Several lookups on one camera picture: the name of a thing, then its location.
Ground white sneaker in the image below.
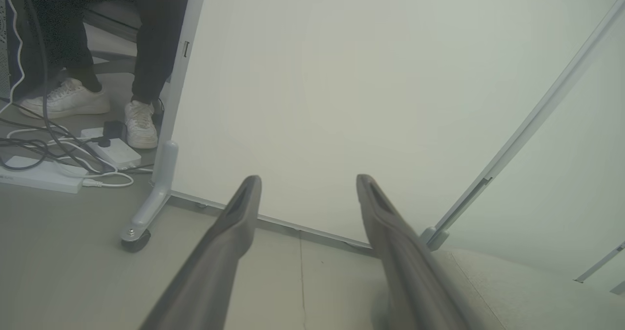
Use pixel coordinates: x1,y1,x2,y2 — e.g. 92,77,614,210
19,78,111,119
124,100,159,149

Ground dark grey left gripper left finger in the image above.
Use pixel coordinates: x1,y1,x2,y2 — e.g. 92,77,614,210
139,175,262,330

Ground black caster wheel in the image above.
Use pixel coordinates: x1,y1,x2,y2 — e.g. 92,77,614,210
121,230,151,253

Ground computer tower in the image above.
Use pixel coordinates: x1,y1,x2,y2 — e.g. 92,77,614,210
0,0,25,101

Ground black power adapter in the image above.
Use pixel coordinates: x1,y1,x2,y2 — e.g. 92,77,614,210
103,120,125,140

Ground white cable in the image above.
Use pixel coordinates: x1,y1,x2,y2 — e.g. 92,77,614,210
7,125,135,188

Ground large white partition panel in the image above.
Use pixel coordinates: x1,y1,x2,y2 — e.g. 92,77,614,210
121,0,625,252

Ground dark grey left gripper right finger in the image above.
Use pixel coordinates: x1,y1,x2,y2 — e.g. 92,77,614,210
356,174,481,330

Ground white flat box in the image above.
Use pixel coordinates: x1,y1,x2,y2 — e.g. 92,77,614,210
0,155,88,194

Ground beige cushioned seat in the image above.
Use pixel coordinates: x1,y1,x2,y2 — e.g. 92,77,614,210
371,247,625,330

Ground person's black trousers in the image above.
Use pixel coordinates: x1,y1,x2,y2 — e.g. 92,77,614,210
24,0,193,103

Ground white power strip black plug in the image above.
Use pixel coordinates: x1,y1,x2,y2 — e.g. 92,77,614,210
81,127,142,170

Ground white partition panel grey post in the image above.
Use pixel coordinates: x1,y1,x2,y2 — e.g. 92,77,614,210
421,0,625,296

